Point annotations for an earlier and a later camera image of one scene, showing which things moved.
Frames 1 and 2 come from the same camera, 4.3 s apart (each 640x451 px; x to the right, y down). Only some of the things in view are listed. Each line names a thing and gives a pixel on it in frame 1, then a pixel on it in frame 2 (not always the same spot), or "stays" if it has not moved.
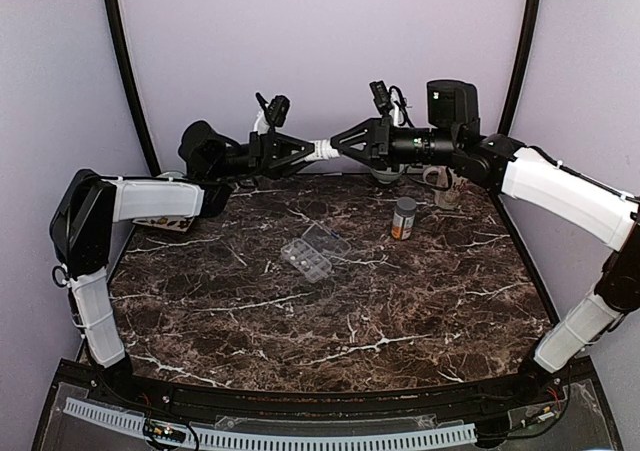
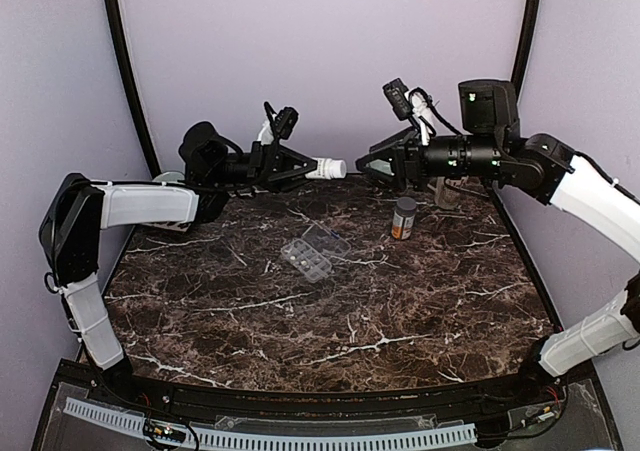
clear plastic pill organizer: (314, 251) stays
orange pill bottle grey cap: (403, 218) stays
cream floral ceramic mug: (439, 178) stays
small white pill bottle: (323, 150) to (328, 168)
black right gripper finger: (361, 142) to (405, 136)
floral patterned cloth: (181, 223) stays
